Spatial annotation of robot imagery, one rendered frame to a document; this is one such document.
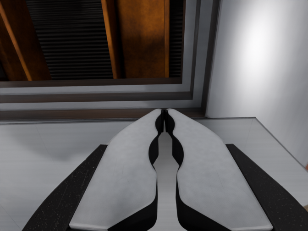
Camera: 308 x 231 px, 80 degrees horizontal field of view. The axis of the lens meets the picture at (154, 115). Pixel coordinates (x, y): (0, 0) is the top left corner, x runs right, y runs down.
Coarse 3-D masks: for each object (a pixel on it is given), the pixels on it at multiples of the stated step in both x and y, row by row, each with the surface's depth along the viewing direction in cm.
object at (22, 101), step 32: (192, 0) 12; (192, 32) 13; (192, 64) 14; (0, 96) 16; (32, 96) 16; (64, 96) 16; (96, 96) 16; (128, 96) 15; (160, 96) 15; (192, 96) 14
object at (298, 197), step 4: (304, 184) 17; (300, 188) 17; (304, 188) 17; (300, 192) 17; (304, 192) 17; (296, 196) 18; (300, 196) 18; (304, 196) 18; (300, 200) 18; (304, 200) 18; (304, 204) 18
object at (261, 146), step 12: (252, 132) 14; (264, 132) 14; (252, 144) 14; (264, 144) 14; (276, 144) 14; (252, 156) 15; (264, 156) 15; (276, 156) 15; (288, 156) 15; (264, 168) 16; (276, 168) 16; (288, 168) 16; (300, 168) 16; (276, 180) 17; (288, 180) 16; (300, 180) 16
